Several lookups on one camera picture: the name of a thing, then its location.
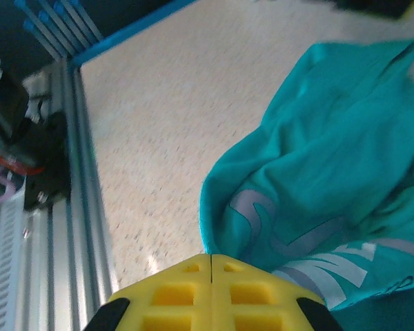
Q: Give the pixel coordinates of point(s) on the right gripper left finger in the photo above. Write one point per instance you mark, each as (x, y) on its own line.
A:
(172, 303)

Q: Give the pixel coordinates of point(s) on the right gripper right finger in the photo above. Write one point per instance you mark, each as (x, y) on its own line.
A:
(252, 303)

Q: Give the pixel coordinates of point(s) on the teal printed t-shirt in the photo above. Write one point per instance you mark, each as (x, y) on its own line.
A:
(314, 138)

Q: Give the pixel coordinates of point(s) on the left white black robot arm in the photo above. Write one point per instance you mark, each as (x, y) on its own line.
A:
(3, 113)

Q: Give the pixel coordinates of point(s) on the left blue table edge trim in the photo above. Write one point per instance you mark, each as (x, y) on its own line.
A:
(124, 34)

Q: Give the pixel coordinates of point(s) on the long aluminium base rail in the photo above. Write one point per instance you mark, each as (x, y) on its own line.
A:
(76, 207)

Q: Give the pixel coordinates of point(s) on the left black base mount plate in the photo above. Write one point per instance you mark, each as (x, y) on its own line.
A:
(48, 165)

